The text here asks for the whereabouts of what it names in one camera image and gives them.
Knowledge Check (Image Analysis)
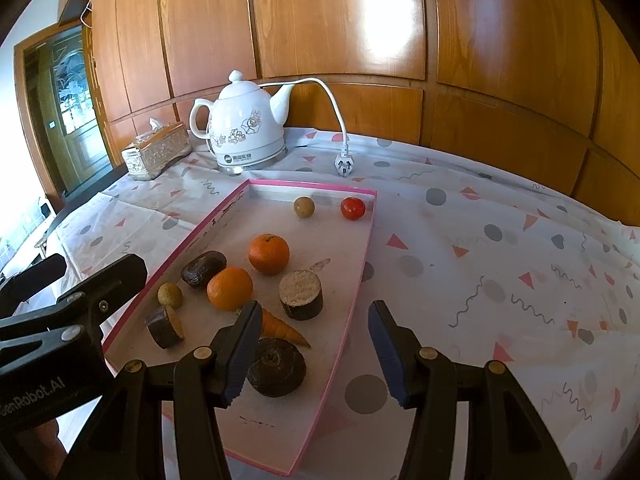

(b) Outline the wooden glass-panel door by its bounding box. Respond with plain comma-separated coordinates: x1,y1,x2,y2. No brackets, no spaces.
15,22,116,201

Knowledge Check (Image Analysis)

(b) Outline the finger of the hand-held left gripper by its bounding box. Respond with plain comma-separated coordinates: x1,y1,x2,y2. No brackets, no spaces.
0,253,149,361
0,253,68,307

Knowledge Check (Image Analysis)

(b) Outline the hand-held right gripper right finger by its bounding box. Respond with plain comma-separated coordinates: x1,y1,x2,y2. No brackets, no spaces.
367,300,573,480

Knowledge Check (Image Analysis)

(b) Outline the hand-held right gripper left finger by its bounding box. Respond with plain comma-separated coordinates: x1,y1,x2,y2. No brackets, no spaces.
59,301,263,480

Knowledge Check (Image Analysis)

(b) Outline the white power cord with plug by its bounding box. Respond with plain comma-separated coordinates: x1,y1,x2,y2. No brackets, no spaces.
260,77,357,179

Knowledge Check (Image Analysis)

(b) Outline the orange carrot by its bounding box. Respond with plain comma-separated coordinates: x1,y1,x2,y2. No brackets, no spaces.
260,308,312,349

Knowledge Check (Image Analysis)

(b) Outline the white ceramic electric kettle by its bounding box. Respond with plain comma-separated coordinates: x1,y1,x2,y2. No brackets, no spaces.
189,70,297,172

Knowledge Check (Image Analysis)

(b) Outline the orange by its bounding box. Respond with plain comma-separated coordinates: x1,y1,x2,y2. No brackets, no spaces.
207,266,254,312
248,233,291,276

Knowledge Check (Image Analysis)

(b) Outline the pink-rimmed white tray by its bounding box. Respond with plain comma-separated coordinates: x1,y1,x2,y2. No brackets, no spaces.
101,178,378,477

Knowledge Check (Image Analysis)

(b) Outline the silver patterned tissue box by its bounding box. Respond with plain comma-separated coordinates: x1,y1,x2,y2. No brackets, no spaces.
121,119,193,181

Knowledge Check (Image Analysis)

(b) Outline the small yellow round fruit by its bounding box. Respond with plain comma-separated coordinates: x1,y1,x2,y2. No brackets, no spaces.
158,283,183,309

